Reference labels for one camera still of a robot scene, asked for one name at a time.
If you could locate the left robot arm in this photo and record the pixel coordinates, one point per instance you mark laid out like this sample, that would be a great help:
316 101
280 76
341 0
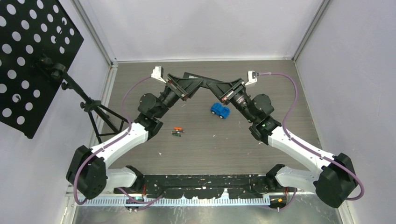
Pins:
89 171

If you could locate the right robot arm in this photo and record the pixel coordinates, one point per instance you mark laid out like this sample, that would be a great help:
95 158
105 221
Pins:
331 177

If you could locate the black remote control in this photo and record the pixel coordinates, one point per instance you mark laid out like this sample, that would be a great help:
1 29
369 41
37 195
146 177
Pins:
196 76

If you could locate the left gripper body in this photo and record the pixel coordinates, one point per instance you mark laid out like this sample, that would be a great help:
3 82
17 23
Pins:
171 94

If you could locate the black perforated board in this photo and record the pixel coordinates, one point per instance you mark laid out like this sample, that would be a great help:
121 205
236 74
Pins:
31 30

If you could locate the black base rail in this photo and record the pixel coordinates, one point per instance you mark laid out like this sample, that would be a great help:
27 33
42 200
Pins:
248 186

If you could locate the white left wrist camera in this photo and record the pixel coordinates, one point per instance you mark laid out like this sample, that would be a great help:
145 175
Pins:
157 74

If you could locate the black tripod stand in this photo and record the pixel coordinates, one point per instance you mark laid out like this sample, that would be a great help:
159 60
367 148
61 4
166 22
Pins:
58 73

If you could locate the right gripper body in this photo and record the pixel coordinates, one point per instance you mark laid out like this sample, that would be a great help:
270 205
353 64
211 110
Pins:
237 97

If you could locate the blue toy car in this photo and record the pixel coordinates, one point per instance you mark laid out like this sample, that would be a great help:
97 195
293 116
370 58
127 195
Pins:
220 110

